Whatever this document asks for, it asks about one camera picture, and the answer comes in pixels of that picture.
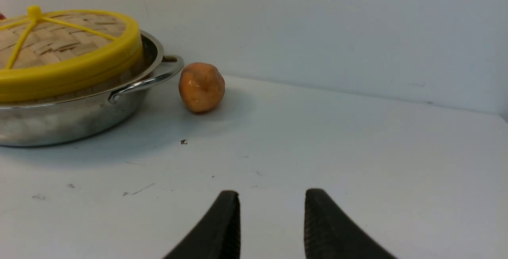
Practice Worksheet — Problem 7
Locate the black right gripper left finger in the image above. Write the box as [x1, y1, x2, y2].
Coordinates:
[165, 190, 241, 259]

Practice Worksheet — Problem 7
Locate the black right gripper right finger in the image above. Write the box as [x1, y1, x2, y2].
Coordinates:
[304, 188, 395, 259]

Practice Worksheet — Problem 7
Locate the yellow-rimmed woven steamer lid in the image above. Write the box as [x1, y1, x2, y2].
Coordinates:
[0, 6, 144, 102]

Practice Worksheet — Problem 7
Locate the yellow-rimmed bamboo steamer basket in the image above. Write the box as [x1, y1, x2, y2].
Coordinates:
[0, 57, 148, 107]

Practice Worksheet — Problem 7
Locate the orange-brown toy potato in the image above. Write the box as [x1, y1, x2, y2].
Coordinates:
[178, 62, 225, 114]

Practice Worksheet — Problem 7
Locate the stainless steel two-handled pot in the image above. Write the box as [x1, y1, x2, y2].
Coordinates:
[0, 31, 185, 147]

